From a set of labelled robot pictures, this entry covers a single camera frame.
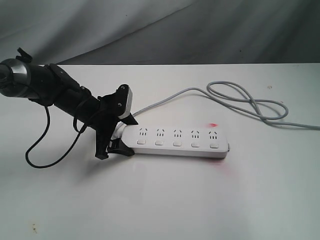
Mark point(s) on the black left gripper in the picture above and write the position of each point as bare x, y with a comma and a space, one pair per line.
105, 117

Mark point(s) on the white five-outlet power strip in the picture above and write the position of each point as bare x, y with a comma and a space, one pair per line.
199, 142

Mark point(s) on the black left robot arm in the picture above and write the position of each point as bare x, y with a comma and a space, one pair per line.
50, 85

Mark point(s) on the grey backdrop cloth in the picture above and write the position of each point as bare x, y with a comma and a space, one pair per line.
161, 32

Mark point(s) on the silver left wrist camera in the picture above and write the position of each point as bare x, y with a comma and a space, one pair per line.
127, 102

